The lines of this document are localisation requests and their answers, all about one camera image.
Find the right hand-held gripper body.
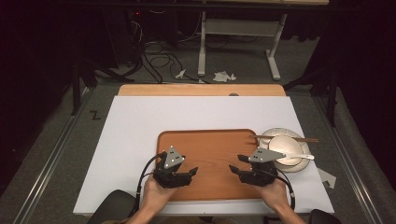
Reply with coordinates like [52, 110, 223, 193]
[238, 147, 287, 188]

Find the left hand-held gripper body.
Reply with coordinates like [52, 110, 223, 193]
[152, 145, 194, 189]

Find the person's left hand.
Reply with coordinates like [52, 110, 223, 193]
[141, 174, 182, 217]

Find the person's right hand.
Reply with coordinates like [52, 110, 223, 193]
[255, 177, 292, 217]

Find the wooden tray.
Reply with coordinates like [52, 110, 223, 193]
[156, 128, 266, 203]

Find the white bowl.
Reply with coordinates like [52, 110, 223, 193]
[267, 133, 304, 167]

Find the white plate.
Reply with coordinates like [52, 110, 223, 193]
[258, 127, 312, 174]

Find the white spoon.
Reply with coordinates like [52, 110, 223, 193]
[280, 153, 316, 163]

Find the white table sheet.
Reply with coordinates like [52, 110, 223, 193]
[72, 95, 336, 217]

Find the brown chopstick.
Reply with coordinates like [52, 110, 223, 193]
[249, 133, 320, 144]
[250, 135, 320, 145]

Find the grey paper piece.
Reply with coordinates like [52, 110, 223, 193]
[316, 167, 338, 190]

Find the large white paper scrap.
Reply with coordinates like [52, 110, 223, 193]
[212, 70, 237, 84]

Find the black metal stand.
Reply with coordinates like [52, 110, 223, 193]
[70, 58, 135, 117]
[282, 65, 340, 128]

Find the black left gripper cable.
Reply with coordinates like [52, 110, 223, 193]
[130, 151, 166, 217]

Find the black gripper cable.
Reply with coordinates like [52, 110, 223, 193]
[130, 151, 166, 217]
[275, 175, 297, 213]

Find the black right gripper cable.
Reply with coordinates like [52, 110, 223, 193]
[275, 175, 297, 213]

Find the metal floor rail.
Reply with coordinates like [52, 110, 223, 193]
[11, 88, 95, 224]
[312, 95, 380, 224]

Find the black floor cable tangle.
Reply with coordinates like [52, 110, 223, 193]
[130, 39, 202, 85]

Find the white desk frame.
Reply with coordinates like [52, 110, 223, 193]
[197, 0, 331, 82]

